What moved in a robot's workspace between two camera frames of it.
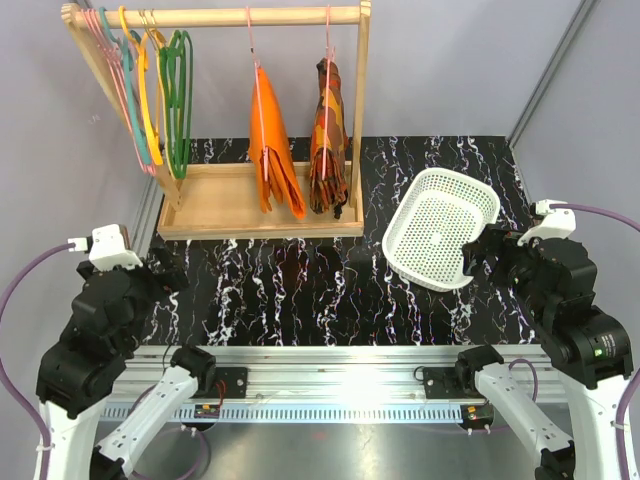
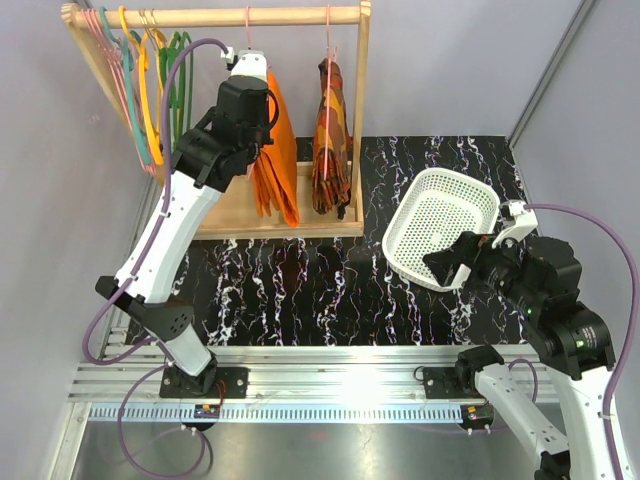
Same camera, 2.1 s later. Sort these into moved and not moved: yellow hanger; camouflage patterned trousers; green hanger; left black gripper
Moved: left black gripper
Not moved: green hanger; yellow hanger; camouflage patterned trousers
